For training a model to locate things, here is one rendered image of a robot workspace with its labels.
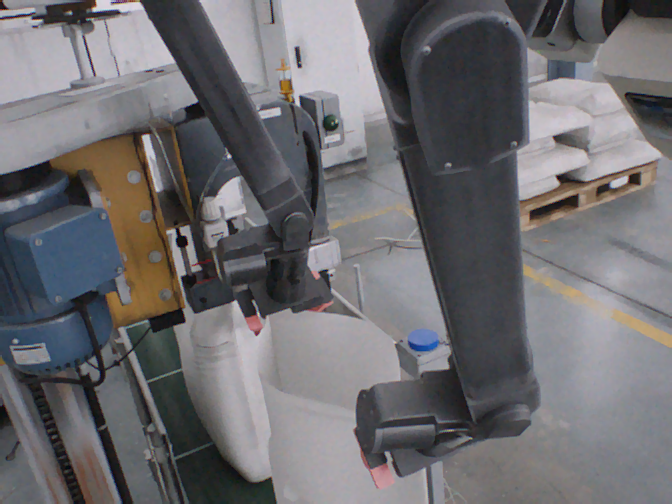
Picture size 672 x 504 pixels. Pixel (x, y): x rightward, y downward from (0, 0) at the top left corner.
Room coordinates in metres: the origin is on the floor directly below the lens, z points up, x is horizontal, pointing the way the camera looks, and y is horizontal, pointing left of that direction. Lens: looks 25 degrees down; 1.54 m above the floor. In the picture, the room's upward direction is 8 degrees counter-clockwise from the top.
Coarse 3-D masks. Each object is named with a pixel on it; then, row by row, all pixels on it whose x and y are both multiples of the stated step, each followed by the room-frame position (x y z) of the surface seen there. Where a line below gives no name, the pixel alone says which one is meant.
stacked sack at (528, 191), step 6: (546, 180) 3.56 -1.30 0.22; (552, 180) 3.58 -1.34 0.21; (522, 186) 3.50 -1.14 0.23; (528, 186) 3.50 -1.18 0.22; (534, 186) 3.52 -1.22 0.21; (540, 186) 3.53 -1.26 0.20; (546, 186) 3.54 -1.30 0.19; (552, 186) 3.55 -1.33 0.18; (522, 192) 3.48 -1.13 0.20; (528, 192) 3.48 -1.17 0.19; (534, 192) 3.49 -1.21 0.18; (540, 192) 3.52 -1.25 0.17; (546, 192) 3.55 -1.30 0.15; (522, 198) 3.47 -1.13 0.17; (528, 198) 3.49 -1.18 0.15
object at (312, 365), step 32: (288, 320) 0.93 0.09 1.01; (320, 320) 0.90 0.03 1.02; (352, 320) 0.87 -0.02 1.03; (256, 352) 0.81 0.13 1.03; (288, 352) 0.94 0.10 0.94; (320, 352) 0.91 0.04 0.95; (352, 352) 0.88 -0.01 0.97; (384, 352) 0.82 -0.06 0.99; (288, 384) 0.95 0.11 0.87; (320, 384) 0.91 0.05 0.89; (352, 384) 0.88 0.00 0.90; (288, 416) 0.70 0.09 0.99; (320, 416) 0.67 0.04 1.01; (352, 416) 0.65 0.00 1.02; (288, 448) 0.71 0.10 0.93; (320, 448) 0.67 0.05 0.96; (352, 448) 0.65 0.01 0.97; (288, 480) 0.72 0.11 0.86; (320, 480) 0.68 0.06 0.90; (352, 480) 0.65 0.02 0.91; (416, 480) 0.59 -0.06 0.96
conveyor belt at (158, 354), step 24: (168, 336) 2.05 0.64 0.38; (144, 360) 1.90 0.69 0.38; (168, 360) 1.88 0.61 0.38; (168, 384) 1.74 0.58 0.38; (168, 408) 1.61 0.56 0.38; (192, 408) 1.59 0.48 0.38; (168, 432) 1.49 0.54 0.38; (192, 432) 1.48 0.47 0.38; (192, 456) 1.38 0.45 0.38; (216, 456) 1.36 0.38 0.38; (192, 480) 1.29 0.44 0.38; (216, 480) 1.27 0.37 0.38; (240, 480) 1.26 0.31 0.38; (264, 480) 1.25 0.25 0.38
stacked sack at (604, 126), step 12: (624, 108) 3.86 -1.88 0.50; (600, 120) 3.72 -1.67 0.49; (612, 120) 3.69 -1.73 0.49; (624, 120) 3.71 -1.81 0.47; (564, 132) 3.76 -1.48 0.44; (576, 132) 3.69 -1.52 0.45; (588, 132) 3.62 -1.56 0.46; (600, 132) 3.61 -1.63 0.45; (612, 132) 3.65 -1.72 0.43; (624, 132) 3.71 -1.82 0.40; (576, 144) 3.70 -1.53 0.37; (588, 144) 3.62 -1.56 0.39
